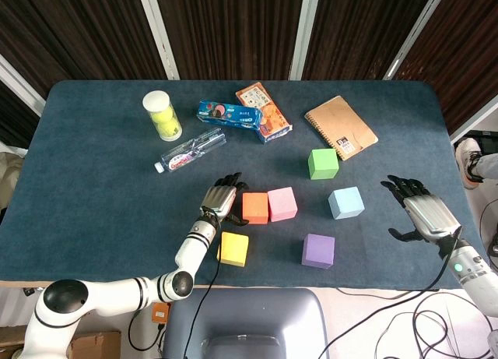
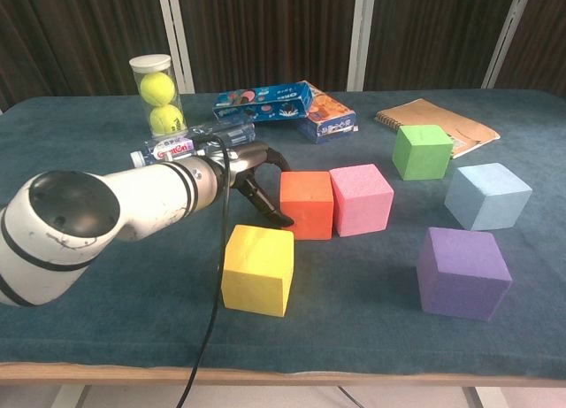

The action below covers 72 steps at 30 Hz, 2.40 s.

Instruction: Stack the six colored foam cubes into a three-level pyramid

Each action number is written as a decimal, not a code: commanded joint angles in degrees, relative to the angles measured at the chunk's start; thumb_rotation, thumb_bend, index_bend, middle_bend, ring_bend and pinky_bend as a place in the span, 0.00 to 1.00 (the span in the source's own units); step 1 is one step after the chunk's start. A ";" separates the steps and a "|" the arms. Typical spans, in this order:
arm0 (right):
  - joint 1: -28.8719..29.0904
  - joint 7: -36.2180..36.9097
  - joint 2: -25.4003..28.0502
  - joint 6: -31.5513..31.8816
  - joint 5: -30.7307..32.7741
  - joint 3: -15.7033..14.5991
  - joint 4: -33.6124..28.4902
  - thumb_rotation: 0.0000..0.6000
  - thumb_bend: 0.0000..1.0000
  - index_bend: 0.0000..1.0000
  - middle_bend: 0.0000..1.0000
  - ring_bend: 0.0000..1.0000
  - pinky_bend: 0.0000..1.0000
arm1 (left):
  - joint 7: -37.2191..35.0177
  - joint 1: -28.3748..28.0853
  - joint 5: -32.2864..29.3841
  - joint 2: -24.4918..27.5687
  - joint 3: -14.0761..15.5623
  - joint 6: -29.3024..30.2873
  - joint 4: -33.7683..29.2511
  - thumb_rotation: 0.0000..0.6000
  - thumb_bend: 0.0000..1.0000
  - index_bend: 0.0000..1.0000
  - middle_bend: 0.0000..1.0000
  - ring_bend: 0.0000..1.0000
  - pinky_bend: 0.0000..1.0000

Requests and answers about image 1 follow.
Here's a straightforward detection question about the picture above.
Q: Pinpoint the clear plastic water bottle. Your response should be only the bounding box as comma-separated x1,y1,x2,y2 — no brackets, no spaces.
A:
153,128,227,174

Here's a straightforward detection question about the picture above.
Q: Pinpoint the dark blue table cloth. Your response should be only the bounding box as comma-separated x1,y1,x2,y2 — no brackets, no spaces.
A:
0,79,489,290

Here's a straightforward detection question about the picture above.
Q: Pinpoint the yellow foam cube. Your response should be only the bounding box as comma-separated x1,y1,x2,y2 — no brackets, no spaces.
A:
216,231,250,268

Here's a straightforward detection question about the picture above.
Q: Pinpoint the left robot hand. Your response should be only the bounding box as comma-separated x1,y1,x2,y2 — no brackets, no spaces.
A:
198,171,251,227

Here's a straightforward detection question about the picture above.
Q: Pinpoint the grey robot base cover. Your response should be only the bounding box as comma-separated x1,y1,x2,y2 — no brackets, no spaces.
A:
161,287,330,359

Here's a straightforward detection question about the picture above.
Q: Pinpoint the green foam cube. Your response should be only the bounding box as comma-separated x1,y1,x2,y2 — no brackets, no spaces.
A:
307,148,340,181

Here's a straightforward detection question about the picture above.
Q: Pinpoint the brown spiral notebook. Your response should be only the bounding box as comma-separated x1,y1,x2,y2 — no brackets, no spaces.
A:
303,95,379,162

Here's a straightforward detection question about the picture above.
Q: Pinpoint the yellow tennis ball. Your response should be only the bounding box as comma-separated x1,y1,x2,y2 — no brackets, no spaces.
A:
157,119,183,140
150,104,175,127

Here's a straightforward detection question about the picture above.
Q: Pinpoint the blue Oreo cookie box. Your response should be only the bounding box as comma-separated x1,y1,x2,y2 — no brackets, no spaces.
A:
196,99,264,131

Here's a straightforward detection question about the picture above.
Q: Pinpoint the brown cardboard box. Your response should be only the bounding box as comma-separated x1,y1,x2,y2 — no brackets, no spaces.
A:
68,330,122,359

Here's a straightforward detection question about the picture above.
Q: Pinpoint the black left hand cable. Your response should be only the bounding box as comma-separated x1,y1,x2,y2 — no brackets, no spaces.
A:
181,214,226,359

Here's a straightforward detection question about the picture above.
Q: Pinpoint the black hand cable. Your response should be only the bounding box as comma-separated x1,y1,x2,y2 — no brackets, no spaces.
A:
317,234,462,359
181,214,226,359

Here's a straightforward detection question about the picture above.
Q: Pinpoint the white frame post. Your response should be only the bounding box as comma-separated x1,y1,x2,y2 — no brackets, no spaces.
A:
449,105,498,144
288,0,322,81
135,0,180,81
0,55,46,117
383,0,452,81

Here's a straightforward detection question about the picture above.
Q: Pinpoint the purple foam cube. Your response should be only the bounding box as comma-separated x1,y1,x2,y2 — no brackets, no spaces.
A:
301,233,336,270

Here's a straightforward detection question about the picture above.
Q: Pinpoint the pink foam cube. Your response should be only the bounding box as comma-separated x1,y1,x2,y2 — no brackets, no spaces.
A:
267,186,299,223

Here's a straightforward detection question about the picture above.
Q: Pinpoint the black right hand cable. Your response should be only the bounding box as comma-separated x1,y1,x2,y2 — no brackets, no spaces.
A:
317,234,462,359

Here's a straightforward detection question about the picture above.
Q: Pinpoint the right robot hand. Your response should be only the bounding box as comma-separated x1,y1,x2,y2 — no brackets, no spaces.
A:
380,174,465,245

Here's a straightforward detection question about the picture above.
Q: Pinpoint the black floor cable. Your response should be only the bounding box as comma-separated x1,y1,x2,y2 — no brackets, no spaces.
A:
127,308,167,352
373,284,498,359

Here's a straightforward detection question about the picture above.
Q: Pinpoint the white sneaker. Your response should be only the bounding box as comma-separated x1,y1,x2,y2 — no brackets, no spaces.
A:
454,137,486,191

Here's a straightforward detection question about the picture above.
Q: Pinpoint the light blue foam cube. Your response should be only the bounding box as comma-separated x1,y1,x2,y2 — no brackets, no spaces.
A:
327,186,366,220

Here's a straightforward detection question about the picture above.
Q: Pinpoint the orange device under table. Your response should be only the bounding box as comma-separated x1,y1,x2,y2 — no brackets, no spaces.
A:
150,302,172,324

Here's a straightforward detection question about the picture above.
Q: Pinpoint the person's jeans leg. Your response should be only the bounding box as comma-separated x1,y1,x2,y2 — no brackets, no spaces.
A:
476,152,498,181

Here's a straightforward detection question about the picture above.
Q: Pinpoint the orange foam cube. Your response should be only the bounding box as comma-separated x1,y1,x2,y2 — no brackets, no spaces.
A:
241,192,270,225

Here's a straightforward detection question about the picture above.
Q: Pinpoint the clear tennis ball tube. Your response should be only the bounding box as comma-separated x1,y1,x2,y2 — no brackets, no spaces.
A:
142,90,184,143

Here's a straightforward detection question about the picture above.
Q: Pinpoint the orange cracker box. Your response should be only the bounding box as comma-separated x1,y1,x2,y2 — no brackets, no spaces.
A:
235,81,293,145

